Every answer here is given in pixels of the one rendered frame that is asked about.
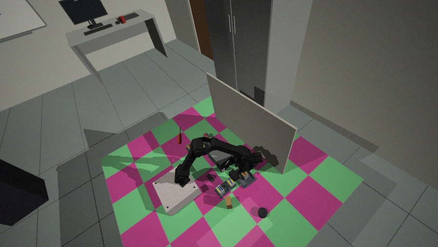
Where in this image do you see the brown rectangular block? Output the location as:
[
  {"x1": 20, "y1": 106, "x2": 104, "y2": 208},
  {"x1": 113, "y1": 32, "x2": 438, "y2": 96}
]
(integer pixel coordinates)
[{"x1": 225, "y1": 196, "x2": 233, "y2": 209}]

